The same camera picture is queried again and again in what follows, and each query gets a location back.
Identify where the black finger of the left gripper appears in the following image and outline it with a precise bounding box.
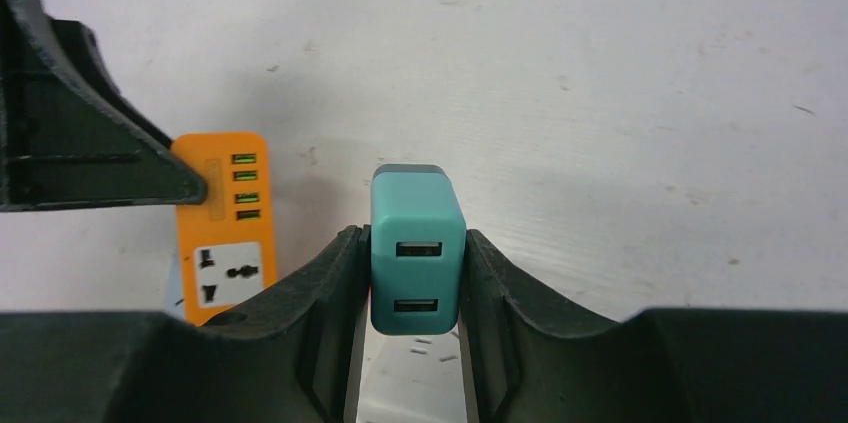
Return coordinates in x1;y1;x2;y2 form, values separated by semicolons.
1;0;208;212

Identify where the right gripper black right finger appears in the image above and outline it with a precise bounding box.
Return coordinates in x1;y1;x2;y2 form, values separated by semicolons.
459;230;847;422

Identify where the teal plug adapter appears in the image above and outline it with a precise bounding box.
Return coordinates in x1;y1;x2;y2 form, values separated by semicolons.
370;164;467;335

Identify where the orange power strip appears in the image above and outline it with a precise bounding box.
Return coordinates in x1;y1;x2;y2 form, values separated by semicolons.
172;132;279;325

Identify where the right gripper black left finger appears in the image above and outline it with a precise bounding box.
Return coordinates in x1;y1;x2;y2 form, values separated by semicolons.
1;226;370;422

